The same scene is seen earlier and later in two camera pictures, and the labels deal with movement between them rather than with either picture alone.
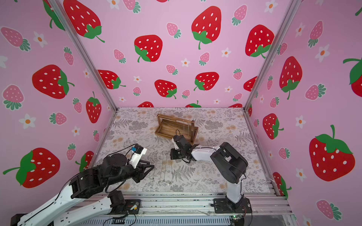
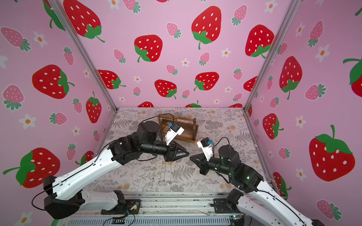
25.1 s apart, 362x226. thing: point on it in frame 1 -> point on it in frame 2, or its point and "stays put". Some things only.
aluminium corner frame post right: (290, 11) stays put
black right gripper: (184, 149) -> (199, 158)
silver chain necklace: (161, 172) stays put
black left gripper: (140, 170) -> (172, 151)
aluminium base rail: (268, 209) stays put
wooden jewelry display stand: (169, 127) stays put
